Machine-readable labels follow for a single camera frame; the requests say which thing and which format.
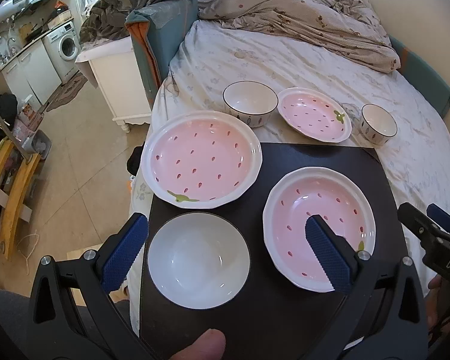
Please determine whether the plain white bowl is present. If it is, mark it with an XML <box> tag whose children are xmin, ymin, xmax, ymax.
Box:
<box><xmin>147</xmin><ymin>212</ymin><xmax>250</xmax><ymax>310</ymax></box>

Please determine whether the small white bowl dark rim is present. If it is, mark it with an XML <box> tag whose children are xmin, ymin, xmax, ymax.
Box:
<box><xmin>359</xmin><ymin>104</ymin><xmax>398</xmax><ymax>146</ymax></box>

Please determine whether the large pink strawberry plate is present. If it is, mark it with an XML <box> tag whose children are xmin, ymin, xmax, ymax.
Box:
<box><xmin>139</xmin><ymin>111</ymin><xmax>263</xmax><ymax>210</ymax></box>

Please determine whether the person's right hand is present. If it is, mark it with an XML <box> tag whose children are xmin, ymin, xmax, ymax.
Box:
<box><xmin>425</xmin><ymin>275</ymin><xmax>441</xmax><ymax>330</ymax></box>

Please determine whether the person's left hand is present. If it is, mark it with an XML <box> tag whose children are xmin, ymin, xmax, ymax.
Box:
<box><xmin>170</xmin><ymin>329</ymin><xmax>226</xmax><ymax>360</ymax></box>

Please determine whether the white floral bed sheet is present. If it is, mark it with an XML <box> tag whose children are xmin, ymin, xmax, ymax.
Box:
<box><xmin>150</xmin><ymin>20</ymin><xmax>450</xmax><ymax>214</ymax></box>

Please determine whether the black table mat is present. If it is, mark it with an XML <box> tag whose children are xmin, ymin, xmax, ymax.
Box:
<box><xmin>139</xmin><ymin>143</ymin><xmax>407</xmax><ymax>359</ymax></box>

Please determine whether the grey waste bin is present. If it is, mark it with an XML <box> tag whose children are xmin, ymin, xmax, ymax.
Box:
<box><xmin>22</xmin><ymin>129</ymin><xmax>52</xmax><ymax>160</ymax></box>

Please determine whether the brown floor rug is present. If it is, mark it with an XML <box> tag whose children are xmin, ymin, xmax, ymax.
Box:
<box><xmin>45</xmin><ymin>72</ymin><xmax>88</xmax><ymax>112</ymax></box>

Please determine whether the white nightstand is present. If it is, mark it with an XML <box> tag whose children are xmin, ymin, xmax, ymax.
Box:
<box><xmin>75</xmin><ymin>37</ymin><xmax>152</xmax><ymax>133</ymax></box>

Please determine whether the white kitchen cabinet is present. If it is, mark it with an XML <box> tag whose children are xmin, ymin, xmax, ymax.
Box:
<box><xmin>2</xmin><ymin>40</ymin><xmax>62</xmax><ymax>105</ymax></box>

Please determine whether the white washing machine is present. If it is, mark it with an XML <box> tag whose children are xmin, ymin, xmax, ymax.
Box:
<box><xmin>43</xmin><ymin>20</ymin><xmax>81</xmax><ymax>85</ymax></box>

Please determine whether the beige patterned duvet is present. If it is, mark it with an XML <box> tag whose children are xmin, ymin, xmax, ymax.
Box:
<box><xmin>199</xmin><ymin>0</ymin><xmax>401</xmax><ymax>74</ymax></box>

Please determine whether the teal bed frame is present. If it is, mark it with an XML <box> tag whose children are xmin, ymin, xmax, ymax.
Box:
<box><xmin>126</xmin><ymin>0</ymin><xmax>450</xmax><ymax>117</ymax></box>

